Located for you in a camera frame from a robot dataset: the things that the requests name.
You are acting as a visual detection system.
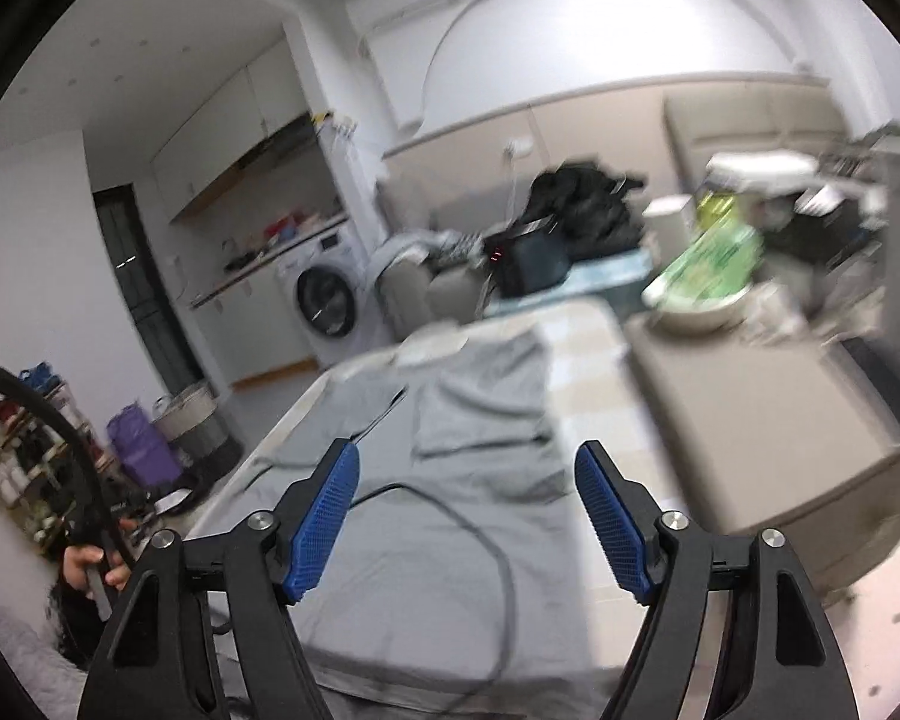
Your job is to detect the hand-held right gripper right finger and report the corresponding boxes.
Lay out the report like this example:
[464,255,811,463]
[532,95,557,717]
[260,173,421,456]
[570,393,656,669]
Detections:
[574,441,863,720]

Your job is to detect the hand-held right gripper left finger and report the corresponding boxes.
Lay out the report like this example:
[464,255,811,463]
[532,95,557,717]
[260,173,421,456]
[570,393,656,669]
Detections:
[75,437,361,720]

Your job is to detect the grey t-shirt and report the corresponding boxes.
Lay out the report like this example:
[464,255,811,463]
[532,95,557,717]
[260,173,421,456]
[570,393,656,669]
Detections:
[195,330,601,720]

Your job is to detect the person's left forearm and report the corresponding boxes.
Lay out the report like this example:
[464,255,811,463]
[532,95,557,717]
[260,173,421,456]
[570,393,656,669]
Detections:
[49,577,117,672]

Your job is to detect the person's left hand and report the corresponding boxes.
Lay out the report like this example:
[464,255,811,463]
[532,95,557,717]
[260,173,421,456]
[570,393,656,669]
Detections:
[64,517,136,593]

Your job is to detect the fluffy pale blanket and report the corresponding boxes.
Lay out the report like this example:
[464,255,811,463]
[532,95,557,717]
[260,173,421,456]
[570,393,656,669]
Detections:
[0,600,87,720]

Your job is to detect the purple bag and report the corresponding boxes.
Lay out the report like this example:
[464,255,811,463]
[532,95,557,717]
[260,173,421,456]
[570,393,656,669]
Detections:
[107,405,185,492]

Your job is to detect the woven laundry basket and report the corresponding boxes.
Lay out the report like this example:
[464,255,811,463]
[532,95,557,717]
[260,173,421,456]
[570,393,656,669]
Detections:
[154,382,241,473]

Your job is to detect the rack of shoes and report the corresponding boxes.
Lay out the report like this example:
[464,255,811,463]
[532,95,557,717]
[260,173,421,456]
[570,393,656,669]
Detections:
[0,364,113,541]

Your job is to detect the grey padded bench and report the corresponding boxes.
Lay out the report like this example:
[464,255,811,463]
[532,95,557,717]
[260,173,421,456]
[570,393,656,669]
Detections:
[626,292,900,593]

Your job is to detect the small white cloth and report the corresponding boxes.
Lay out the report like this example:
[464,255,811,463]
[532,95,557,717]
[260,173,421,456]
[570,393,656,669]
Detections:
[397,337,466,365]

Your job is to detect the white lower kitchen cabinets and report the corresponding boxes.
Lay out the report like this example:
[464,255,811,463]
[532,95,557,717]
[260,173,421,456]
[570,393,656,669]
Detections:
[191,270,323,391]

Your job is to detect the white washing machine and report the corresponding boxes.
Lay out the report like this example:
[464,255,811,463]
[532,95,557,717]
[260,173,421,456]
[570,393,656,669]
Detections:
[274,221,391,372]

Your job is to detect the white basin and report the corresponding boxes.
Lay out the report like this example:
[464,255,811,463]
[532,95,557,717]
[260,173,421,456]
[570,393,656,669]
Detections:
[649,289,747,335]

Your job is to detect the grey sofa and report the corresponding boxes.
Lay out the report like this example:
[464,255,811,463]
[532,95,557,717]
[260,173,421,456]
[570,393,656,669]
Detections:
[379,232,496,338]

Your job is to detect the black electric cooker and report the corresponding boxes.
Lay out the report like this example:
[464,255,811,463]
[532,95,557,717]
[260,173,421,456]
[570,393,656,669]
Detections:
[484,221,571,297]

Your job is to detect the light grey cloth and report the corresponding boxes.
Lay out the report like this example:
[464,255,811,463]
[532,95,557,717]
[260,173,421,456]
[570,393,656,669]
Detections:
[367,232,451,278]

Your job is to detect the green plastic bag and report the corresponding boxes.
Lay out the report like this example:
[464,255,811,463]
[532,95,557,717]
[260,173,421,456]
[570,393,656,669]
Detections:
[645,191,766,308]

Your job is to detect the dark door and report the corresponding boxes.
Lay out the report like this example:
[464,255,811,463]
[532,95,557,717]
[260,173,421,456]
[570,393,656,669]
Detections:
[94,184,203,391]

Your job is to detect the black jacket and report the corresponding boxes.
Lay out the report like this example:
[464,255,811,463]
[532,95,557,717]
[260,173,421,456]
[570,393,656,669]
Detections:
[521,161,642,252]

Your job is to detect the black box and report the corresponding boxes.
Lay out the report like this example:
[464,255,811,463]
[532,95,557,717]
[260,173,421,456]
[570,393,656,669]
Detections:
[765,195,886,271]

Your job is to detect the white upper cabinets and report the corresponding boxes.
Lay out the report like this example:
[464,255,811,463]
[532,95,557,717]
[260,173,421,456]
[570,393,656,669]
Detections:
[150,37,323,222]

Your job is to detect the beige upholstered headboard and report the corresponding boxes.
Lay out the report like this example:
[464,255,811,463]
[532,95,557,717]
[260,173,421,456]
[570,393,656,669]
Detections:
[664,82,848,166]

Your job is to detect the thin black cable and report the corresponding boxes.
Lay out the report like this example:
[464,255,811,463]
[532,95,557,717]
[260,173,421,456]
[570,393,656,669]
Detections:
[217,484,515,720]

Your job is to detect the thick black cable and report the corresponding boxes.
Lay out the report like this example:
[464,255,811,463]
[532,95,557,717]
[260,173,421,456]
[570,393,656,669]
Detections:
[0,349,132,578]

